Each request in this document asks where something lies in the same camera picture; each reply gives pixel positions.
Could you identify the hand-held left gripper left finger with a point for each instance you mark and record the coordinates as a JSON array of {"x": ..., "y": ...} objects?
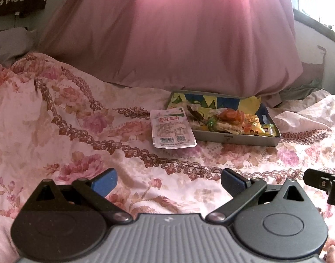
[{"x": 106, "y": 182}]

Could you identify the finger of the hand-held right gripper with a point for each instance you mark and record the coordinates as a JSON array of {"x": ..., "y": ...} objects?
[{"x": 316, "y": 177}]

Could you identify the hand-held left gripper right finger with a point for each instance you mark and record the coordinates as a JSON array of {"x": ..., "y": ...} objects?
[{"x": 232, "y": 180}]

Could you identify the grey cardboard box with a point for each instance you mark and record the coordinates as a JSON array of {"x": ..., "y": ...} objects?
[{"x": 238, "y": 139}]

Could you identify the clear cracker packet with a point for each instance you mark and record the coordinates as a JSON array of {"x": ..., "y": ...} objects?
[{"x": 230, "y": 128}]

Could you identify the small yellow snack packet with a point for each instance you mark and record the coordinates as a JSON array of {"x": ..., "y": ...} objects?
[{"x": 252, "y": 122}]

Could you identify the clear bag of orange snacks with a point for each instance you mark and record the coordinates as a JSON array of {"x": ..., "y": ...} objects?
[{"x": 230, "y": 115}]

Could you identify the white green snack packet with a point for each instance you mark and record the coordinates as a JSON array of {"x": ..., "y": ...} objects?
[{"x": 171, "y": 127}]

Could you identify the person's bare foot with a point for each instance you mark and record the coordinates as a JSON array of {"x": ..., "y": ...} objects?
[{"x": 331, "y": 254}]

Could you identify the grey green cloth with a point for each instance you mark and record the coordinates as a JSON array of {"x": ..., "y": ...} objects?
[{"x": 301, "y": 90}]

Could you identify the yellow blue printed paper liner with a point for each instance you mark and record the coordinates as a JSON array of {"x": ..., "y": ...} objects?
[{"x": 195, "y": 98}]

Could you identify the pink curtain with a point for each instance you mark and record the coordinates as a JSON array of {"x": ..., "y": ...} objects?
[{"x": 184, "y": 33}]

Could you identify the grey pillow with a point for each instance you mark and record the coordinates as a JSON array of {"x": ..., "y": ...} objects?
[{"x": 8, "y": 43}]

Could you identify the window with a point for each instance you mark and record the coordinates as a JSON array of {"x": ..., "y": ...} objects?
[{"x": 320, "y": 0}]

